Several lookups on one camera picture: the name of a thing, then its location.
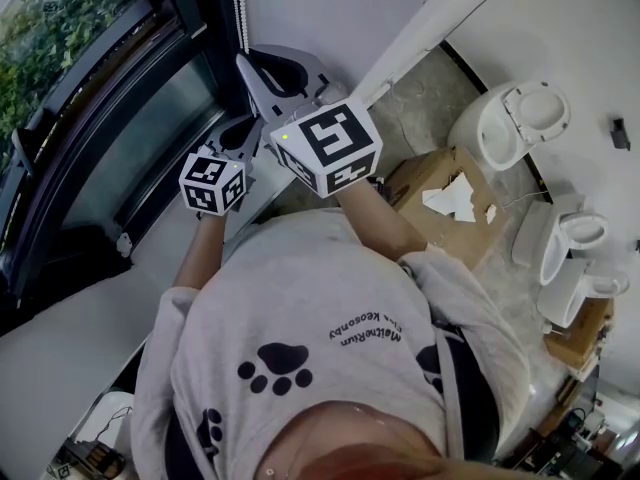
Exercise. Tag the person's left forearm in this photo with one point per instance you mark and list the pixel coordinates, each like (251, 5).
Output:
(200, 253)

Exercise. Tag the black handheld screen device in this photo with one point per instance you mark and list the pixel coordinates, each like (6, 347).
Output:
(377, 187)

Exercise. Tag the small brown cardboard box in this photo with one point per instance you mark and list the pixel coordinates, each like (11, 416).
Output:
(577, 338)

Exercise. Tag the person's head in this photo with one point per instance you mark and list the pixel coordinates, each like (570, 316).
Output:
(370, 443)

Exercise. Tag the person's grey paw-print shirt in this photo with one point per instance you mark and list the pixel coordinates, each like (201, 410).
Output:
(310, 288)

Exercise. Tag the black electronics clutter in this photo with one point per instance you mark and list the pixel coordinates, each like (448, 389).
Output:
(575, 438)

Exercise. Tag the small white window latch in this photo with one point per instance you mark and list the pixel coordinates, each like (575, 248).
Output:
(123, 244)

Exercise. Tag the person's right forearm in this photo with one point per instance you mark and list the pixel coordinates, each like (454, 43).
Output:
(385, 228)

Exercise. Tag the large torn white paper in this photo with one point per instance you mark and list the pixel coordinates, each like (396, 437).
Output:
(450, 200)

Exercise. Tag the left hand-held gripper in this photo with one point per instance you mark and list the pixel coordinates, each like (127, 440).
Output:
(205, 175)

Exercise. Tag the white toilet with raised lid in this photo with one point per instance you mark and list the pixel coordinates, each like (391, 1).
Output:
(495, 128)

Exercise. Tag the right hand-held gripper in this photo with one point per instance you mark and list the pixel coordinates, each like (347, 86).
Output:
(330, 138)

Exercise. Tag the dark-framed window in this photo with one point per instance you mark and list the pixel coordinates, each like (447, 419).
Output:
(140, 148)

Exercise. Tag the black wall bracket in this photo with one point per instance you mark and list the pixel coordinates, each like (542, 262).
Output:
(621, 134)

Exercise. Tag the white low table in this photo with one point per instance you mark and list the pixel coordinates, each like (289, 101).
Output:
(107, 413)

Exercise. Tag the green trees outside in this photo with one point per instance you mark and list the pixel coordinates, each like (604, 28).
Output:
(65, 43)

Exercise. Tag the white window sill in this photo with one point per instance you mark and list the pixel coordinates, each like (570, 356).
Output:
(60, 348)

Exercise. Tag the small white paper scrap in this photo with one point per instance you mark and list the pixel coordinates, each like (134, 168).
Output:
(490, 214)

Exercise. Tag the large brown cardboard box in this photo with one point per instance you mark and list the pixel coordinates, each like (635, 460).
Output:
(445, 238)

